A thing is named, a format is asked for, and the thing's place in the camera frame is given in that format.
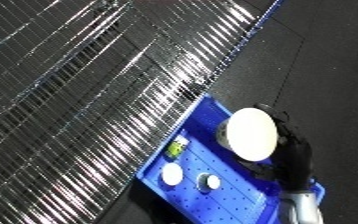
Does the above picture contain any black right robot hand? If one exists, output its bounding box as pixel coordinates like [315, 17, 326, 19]
[237, 103, 316, 194]

